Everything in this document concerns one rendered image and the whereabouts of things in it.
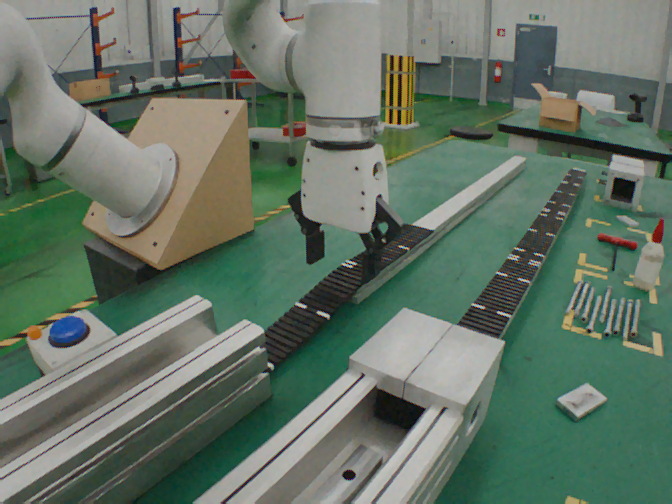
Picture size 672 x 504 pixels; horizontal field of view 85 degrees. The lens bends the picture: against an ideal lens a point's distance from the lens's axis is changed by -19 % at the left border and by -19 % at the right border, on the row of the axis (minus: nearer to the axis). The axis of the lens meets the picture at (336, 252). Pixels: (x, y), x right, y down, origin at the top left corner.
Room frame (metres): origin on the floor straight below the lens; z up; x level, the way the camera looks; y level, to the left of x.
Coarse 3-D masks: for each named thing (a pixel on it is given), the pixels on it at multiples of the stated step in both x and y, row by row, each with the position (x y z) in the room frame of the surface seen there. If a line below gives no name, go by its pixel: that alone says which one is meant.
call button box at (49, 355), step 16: (96, 320) 0.37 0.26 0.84; (48, 336) 0.33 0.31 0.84; (80, 336) 0.33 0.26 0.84; (96, 336) 0.34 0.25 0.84; (112, 336) 0.34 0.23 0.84; (32, 352) 0.32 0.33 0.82; (48, 352) 0.31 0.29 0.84; (64, 352) 0.31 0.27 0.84; (80, 352) 0.31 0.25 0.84; (48, 368) 0.29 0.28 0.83
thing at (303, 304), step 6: (300, 300) 0.48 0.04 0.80; (306, 300) 0.48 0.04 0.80; (294, 306) 0.47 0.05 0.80; (300, 306) 0.47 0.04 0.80; (306, 306) 0.47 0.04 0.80; (312, 306) 0.47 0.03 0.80; (318, 306) 0.47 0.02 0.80; (324, 306) 0.47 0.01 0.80; (306, 312) 0.46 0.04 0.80; (312, 312) 0.46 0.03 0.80; (318, 312) 0.46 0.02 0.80; (324, 312) 0.46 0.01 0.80; (330, 312) 0.45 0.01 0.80; (324, 318) 0.45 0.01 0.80
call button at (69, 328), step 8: (64, 320) 0.34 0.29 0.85; (72, 320) 0.34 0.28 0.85; (80, 320) 0.35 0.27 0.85; (56, 328) 0.33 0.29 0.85; (64, 328) 0.33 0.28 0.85; (72, 328) 0.33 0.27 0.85; (80, 328) 0.33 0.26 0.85; (56, 336) 0.32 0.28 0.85; (64, 336) 0.32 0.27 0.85; (72, 336) 0.32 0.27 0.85
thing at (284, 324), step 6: (282, 318) 0.45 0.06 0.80; (276, 324) 0.44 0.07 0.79; (282, 324) 0.44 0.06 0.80; (288, 324) 0.44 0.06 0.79; (294, 324) 0.44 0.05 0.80; (300, 324) 0.44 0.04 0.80; (282, 330) 0.43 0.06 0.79; (288, 330) 0.43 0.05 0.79; (294, 330) 0.43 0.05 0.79; (300, 330) 0.43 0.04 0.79; (306, 330) 0.43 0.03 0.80; (312, 330) 0.42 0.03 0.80; (300, 336) 0.42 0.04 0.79; (306, 336) 0.42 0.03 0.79
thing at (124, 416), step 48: (144, 336) 0.31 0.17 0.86; (192, 336) 0.35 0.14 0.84; (240, 336) 0.32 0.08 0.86; (48, 384) 0.23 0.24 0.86; (96, 384) 0.26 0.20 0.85; (144, 384) 0.25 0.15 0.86; (192, 384) 0.26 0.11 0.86; (240, 384) 0.30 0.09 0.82; (0, 432) 0.18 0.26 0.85; (48, 432) 0.21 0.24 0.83; (96, 432) 0.19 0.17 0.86; (144, 432) 0.22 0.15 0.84; (192, 432) 0.25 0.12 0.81; (0, 480) 0.14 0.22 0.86; (48, 480) 0.15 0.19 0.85; (96, 480) 0.17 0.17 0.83; (144, 480) 0.20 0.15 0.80
